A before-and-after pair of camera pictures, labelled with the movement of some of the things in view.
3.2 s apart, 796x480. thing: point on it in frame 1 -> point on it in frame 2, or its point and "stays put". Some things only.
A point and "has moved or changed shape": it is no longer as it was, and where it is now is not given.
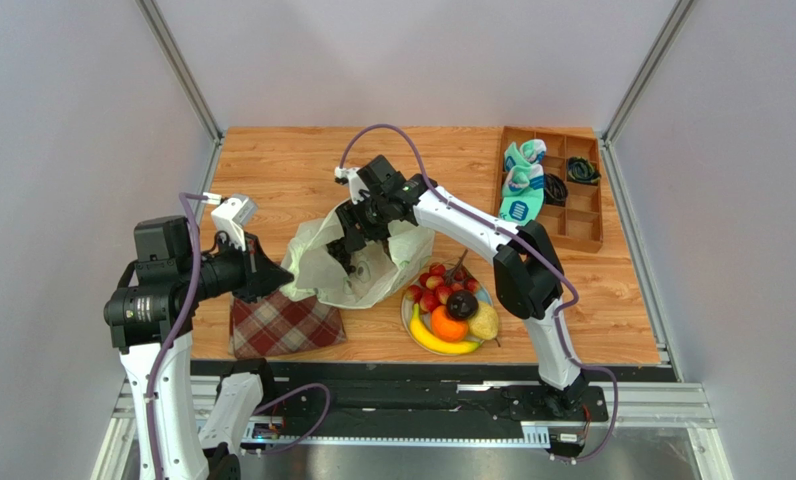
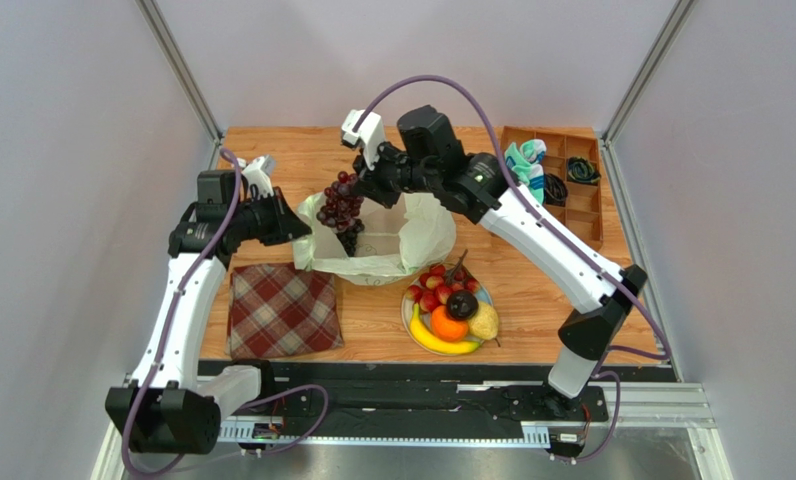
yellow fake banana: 434,342 stays put
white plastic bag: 321,268 has moved or changed shape
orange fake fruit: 446,327 stays put
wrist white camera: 349,176 -> 369,134
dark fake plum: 462,305 stays put
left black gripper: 259,274 -> 286,224
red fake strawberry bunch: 438,283 stays put
